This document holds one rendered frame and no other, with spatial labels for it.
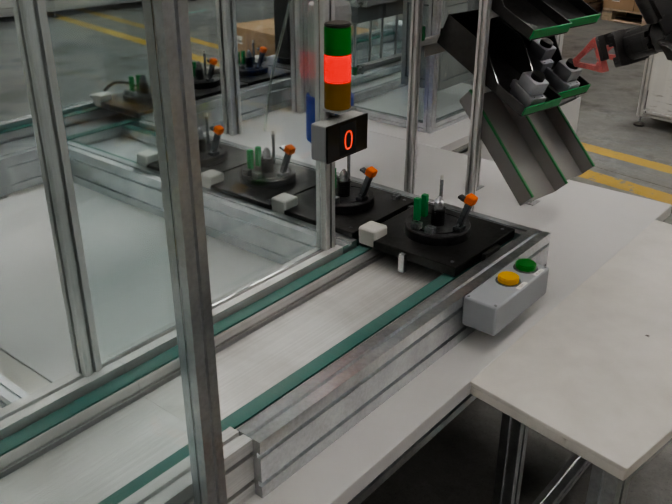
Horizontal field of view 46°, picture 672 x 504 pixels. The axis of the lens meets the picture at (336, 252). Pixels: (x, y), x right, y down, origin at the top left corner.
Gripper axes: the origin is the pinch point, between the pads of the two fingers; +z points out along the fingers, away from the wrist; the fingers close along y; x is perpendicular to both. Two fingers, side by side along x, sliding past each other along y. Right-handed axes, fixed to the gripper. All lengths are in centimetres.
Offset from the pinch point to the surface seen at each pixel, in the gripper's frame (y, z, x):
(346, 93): 48, 19, -7
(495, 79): 6.1, 19.7, -1.6
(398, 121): -45, 108, 1
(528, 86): 3.2, 14.1, 1.9
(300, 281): 61, 33, 25
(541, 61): -13.5, 21.7, -2.8
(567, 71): -12.9, 15.2, 1.2
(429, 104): -47, 94, -2
